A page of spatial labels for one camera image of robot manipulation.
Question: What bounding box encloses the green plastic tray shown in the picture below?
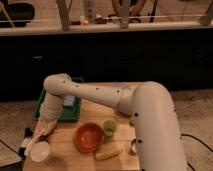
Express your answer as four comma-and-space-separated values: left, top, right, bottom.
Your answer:
33, 80, 81, 122

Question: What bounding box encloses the white cloth-wrapped gripper body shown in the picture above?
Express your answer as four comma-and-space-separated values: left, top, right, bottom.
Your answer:
34, 118, 57, 139

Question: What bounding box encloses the white paper cup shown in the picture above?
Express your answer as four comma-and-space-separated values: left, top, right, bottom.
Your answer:
30, 141, 52, 163

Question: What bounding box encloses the white handled brush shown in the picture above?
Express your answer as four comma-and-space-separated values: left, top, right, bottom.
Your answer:
24, 136, 45, 156

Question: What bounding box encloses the green chili pepper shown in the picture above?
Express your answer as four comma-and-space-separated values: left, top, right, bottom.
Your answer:
129, 120, 135, 127

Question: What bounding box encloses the small metal cup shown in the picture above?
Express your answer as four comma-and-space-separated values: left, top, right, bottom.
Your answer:
130, 139, 137, 154

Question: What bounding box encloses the black chair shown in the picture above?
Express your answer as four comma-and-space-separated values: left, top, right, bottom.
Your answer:
0, 0, 35, 28

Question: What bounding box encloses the black clamp on table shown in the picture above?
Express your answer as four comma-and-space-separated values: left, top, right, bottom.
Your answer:
18, 127, 33, 159

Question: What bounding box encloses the black cable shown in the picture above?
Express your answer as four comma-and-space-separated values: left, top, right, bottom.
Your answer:
180, 133, 213, 171

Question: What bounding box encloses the orange bowl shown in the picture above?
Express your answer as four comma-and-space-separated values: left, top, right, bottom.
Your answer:
73, 122, 104, 154

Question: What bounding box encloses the grey sponge block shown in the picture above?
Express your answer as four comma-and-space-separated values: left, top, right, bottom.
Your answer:
63, 95, 76, 107

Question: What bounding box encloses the green cup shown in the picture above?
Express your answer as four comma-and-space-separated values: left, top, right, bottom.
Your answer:
102, 120, 116, 137

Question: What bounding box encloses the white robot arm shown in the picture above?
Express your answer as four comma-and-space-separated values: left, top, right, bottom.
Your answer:
39, 74, 187, 171

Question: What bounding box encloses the yellow corn cob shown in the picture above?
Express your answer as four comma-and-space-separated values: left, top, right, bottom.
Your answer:
94, 149, 121, 160

